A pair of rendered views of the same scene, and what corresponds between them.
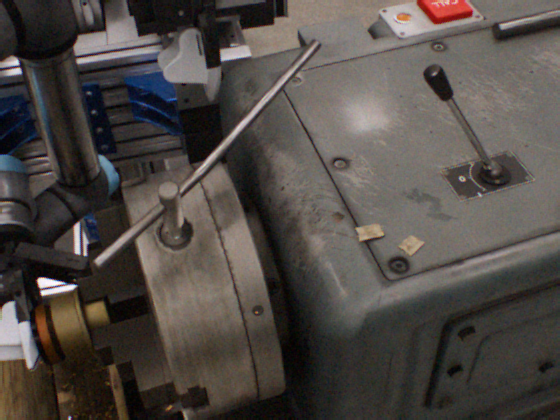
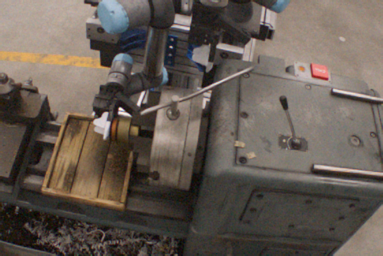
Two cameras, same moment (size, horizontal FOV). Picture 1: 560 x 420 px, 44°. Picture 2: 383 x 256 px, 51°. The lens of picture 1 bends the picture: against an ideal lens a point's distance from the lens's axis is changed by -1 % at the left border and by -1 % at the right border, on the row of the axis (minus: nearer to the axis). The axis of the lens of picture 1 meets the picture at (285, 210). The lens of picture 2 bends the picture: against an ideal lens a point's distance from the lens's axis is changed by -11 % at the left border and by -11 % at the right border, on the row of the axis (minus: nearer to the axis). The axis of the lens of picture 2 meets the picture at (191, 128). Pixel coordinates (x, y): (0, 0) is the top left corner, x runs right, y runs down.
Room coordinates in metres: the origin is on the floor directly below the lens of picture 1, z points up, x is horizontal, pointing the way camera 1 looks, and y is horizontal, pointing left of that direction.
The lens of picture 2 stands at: (-0.26, -0.15, 2.21)
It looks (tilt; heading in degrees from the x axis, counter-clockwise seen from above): 52 degrees down; 15
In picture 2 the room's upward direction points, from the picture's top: 10 degrees clockwise
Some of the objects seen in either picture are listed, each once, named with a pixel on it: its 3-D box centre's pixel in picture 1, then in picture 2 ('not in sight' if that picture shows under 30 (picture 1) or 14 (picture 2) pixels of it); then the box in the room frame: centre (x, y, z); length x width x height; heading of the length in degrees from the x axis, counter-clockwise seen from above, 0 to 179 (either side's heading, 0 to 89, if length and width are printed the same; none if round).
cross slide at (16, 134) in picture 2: not in sight; (7, 129); (0.36, 0.72, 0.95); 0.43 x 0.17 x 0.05; 17
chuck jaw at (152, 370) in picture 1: (147, 364); (143, 156); (0.42, 0.17, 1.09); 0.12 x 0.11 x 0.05; 17
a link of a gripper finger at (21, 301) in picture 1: (22, 298); (111, 112); (0.51, 0.34, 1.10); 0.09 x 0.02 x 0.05; 17
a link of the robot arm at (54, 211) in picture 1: (32, 230); (124, 87); (0.73, 0.41, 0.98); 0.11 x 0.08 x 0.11; 142
